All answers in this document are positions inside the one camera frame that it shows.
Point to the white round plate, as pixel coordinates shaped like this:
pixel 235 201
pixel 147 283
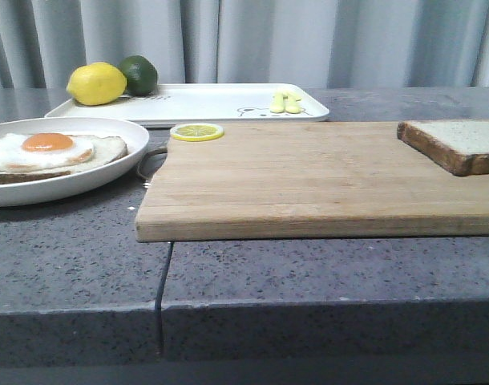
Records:
pixel 32 192

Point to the bread slice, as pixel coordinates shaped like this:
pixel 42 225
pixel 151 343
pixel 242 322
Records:
pixel 461 147
pixel 107 149

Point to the white rectangular tray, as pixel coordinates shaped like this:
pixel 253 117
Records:
pixel 198 102

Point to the wooden cutting board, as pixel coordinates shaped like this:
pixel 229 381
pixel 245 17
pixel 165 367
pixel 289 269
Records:
pixel 341 179

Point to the lemon slice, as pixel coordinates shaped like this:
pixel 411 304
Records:
pixel 196 132

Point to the green lime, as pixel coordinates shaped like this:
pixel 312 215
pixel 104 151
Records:
pixel 142 76

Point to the front yellow lemon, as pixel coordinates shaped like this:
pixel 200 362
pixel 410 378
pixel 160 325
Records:
pixel 96 84

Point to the fried egg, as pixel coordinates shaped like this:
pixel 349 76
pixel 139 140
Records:
pixel 26 152

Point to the grey curtain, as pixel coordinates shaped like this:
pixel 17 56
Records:
pixel 316 44

